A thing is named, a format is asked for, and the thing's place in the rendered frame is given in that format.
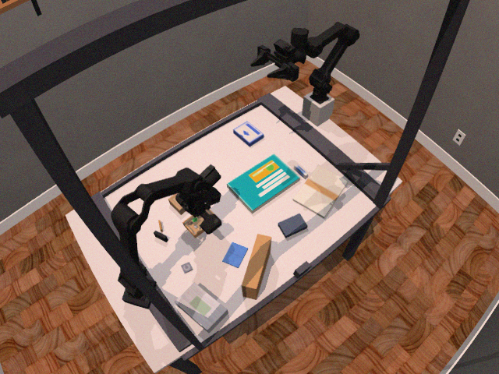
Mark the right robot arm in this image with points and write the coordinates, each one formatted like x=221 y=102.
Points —
x=320 y=78

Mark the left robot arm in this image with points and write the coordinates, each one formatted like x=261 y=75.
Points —
x=128 y=223

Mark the blue flat panel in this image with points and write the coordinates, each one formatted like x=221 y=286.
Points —
x=235 y=254

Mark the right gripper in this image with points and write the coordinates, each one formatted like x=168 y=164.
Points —
x=285 y=72

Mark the wooden ball-in-hole puzzle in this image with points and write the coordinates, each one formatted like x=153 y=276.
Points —
x=192 y=224

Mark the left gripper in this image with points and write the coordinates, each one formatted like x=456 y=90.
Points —
x=210 y=223

